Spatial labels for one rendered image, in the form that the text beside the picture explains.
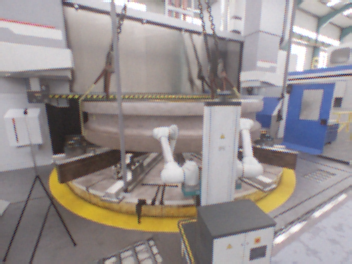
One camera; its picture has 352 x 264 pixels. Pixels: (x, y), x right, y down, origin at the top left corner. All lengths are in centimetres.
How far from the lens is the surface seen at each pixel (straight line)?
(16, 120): 527
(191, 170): 169
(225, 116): 157
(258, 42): 665
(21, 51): 363
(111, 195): 274
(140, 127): 310
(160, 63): 593
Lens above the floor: 181
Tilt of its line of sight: 12 degrees down
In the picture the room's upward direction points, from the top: straight up
